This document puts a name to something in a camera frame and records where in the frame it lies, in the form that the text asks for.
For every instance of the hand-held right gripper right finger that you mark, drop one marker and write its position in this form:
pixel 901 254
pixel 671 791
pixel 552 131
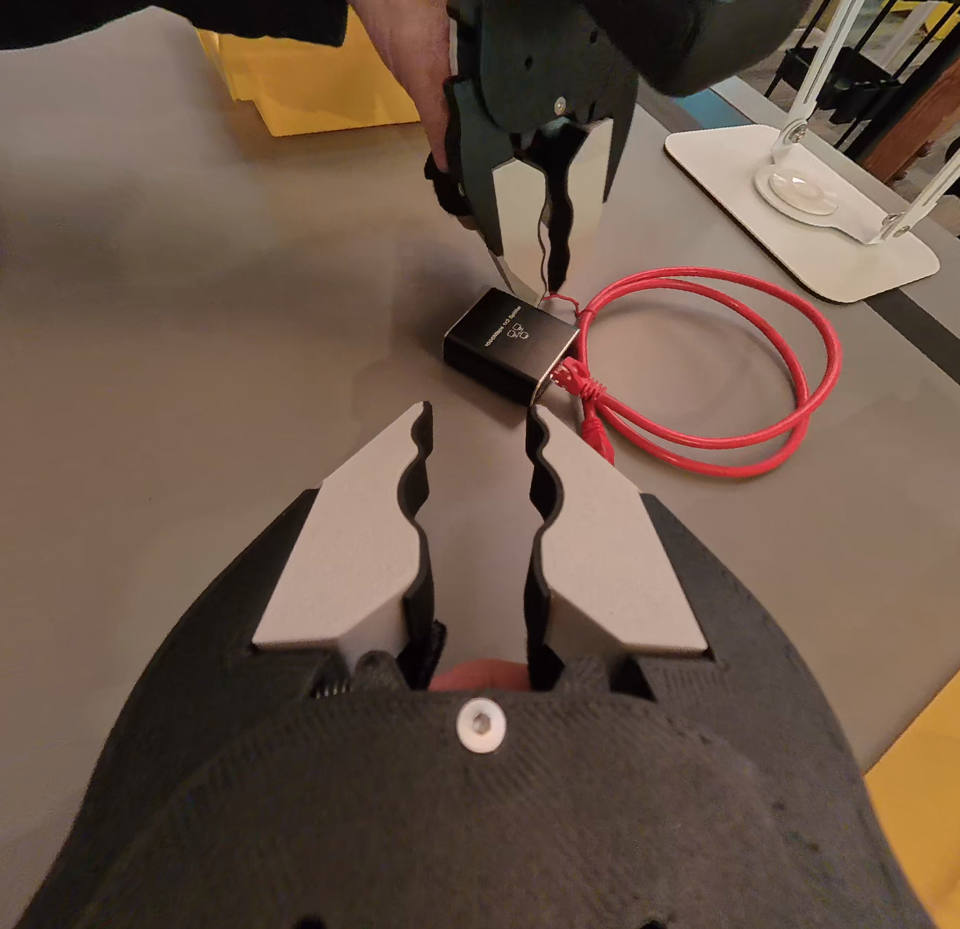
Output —
pixel 615 569

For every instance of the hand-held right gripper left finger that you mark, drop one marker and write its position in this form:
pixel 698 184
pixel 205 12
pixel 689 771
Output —
pixel 345 561

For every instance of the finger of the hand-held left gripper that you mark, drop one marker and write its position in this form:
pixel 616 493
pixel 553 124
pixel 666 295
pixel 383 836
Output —
pixel 517 224
pixel 589 171

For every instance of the black ethernet splitter box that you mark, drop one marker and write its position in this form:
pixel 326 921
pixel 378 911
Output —
pixel 502 336

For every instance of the person's left hand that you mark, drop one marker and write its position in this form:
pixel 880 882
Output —
pixel 412 36

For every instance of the red twist tie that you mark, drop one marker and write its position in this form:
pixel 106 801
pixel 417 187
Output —
pixel 559 296

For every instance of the white lamp base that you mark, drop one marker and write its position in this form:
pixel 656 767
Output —
pixel 720 164

